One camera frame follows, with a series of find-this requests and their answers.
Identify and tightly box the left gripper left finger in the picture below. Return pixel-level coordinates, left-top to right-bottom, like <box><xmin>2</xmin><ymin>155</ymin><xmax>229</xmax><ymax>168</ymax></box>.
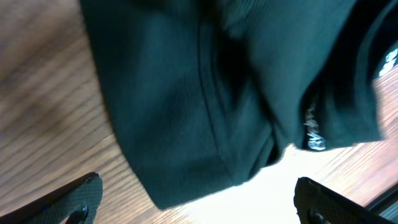
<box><xmin>1</xmin><ymin>172</ymin><xmax>103</xmax><ymax>224</ymax></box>

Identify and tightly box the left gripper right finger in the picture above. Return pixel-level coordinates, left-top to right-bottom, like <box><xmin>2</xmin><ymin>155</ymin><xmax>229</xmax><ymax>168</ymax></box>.
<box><xmin>294</xmin><ymin>177</ymin><xmax>394</xmax><ymax>224</ymax></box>

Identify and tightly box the black polo shirt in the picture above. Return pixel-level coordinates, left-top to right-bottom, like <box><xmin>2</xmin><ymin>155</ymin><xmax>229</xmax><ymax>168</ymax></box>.
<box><xmin>80</xmin><ymin>0</ymin><xmax>397</xmax><ymax>209</ymax></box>

